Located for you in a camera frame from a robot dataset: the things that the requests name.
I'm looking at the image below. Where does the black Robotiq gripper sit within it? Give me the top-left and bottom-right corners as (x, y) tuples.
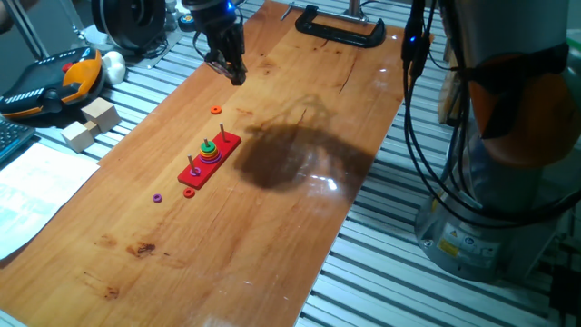
(183, 0), (249, 86)

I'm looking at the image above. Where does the red Hanoi base with pegs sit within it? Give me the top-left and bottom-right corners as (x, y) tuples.
(176, 122), (242, 191)

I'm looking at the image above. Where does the small black round gadget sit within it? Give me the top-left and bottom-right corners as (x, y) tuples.
(177, 13), (197, 33)

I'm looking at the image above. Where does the black round spool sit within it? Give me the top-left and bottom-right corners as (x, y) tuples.
(90, 0), (167, 52)

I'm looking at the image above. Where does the black C-clamp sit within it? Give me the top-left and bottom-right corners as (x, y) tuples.
(280, 2), (387, 49)

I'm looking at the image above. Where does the white rounded figurine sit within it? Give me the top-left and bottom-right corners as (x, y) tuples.
(102, 50), (127, 86)

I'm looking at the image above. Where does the large wooden cube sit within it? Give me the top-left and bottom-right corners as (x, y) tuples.
(80, 96), (123, 134)

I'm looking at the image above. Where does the medium wooden cube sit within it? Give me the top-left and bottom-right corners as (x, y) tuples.
(60, 120), (95, 154)

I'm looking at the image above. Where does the black orange teach pendant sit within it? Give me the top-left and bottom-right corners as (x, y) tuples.
(0, 46), (106, 120)

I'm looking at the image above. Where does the glossy wooden board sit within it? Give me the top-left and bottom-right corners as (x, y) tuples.
(0, 0), (435, 327)

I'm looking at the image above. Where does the metal tripod stand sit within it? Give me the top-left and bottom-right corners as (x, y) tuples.
(4, 0), (51, 60)

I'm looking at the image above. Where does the black computer keyboard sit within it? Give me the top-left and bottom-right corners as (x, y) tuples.
(0, 115), (36, 164)

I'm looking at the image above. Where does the white paper sheet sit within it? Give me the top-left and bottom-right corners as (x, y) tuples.
(0, 143), (101, 261)

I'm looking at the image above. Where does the black cable adapter blue light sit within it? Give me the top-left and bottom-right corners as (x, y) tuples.
(401, 17), (421, 74)

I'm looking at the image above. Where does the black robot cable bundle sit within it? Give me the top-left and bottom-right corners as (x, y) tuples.
(401, 0), (581, 228)

